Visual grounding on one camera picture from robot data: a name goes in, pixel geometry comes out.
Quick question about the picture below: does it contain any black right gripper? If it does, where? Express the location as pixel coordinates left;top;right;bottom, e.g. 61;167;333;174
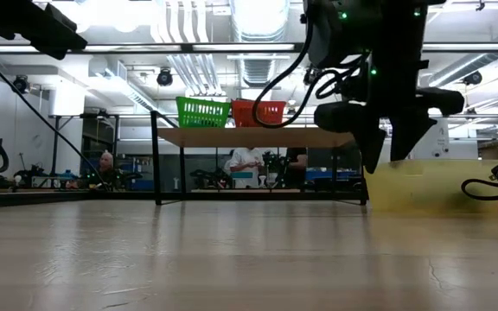
313;64;466;175

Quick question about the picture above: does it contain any yellow plastic basket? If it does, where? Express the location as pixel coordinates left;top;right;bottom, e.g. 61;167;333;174
365;158;498;215

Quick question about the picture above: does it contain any white pillar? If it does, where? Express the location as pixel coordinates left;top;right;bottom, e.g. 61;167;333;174
421;124;451;160

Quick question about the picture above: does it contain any silver ceiling duct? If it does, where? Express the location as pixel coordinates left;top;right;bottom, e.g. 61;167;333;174
229;0;291;87

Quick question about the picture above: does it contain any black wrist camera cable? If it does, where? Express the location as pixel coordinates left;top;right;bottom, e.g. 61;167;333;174
252;25;371;130

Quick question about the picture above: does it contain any black ceiling spotlight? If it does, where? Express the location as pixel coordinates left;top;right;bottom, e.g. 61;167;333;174
463;70;483;86
13;75;30;94
156;67;175;87

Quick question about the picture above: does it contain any black steel rack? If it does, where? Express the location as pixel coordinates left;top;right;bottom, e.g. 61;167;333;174
48;111;498;194

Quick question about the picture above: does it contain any orange plastic basket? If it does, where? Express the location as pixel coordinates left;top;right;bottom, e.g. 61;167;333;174
230;98;287;129

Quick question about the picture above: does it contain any black metal rig frame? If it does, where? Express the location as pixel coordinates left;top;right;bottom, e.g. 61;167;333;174
0;41;498;54

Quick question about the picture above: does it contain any thin black cable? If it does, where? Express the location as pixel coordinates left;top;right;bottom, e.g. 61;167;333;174
0;42;107;189

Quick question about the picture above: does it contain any small black lab robot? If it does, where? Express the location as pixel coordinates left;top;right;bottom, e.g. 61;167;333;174
264;150;287;187

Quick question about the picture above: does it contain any green plastic basket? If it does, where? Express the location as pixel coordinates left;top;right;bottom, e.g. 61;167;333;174
176;96;232;129

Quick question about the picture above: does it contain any wooden desk shelf riser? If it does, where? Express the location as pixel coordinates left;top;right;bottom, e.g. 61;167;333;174
149;110;371;206

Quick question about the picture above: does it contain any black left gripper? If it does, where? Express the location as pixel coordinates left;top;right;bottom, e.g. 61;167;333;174
0;0;89;60

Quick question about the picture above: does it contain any person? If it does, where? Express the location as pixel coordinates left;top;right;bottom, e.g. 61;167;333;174
227;147;265;189
285;147;309;187
97;149;120;189

